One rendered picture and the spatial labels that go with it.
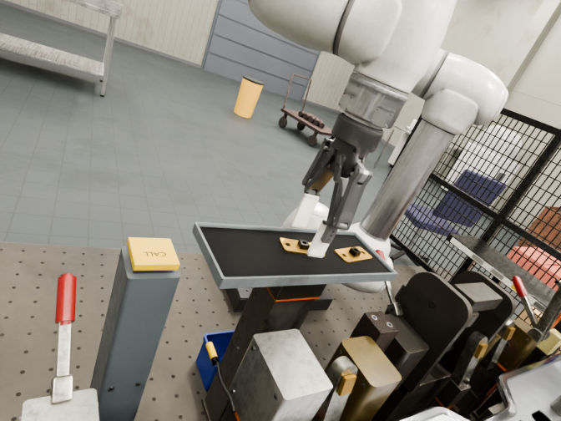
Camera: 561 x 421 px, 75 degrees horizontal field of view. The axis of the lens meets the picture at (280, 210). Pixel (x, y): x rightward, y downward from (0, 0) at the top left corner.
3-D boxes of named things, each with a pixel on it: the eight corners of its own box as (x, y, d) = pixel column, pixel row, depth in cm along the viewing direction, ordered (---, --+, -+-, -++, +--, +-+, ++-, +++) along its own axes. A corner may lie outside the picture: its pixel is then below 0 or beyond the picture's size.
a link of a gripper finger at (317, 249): (338, 221, 60) (340, 224, 59) (320, 256, 62) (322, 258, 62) (322, 219, 58) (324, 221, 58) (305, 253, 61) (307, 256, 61)
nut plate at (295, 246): (284, 251, 62) (286, 246, 62) (278, 238, 65) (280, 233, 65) (325, 257, 66) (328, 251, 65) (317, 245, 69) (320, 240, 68)
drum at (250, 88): (255, 120, 653) (267, 85, 627) (235, 115, 634) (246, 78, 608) (249, 114, 683) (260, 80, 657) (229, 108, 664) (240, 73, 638)
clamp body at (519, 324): (456, 426, 106) (534, 341, 91) (431, 395, 113) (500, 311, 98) (468, 420, 110) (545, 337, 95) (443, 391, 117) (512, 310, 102)
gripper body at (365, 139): (331, 104, 58) (309, 157, 61) (356, 121, 51) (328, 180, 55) (369, 118, 61) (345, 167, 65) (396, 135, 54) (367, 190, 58)
